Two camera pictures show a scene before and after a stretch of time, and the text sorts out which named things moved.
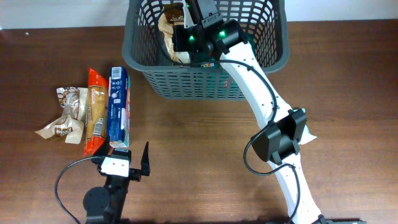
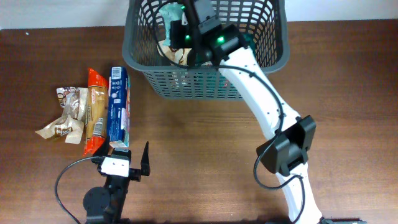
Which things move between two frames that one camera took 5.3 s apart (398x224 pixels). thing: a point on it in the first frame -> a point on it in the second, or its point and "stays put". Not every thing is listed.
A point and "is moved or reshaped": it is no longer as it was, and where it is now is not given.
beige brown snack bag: (173, 15) is moved or reshaped
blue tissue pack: (119, 102) stays put
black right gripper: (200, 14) stays put
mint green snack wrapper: (306, 137) is moved or reshaped
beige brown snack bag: (74, 102) stays put
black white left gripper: (135, 173) stays put
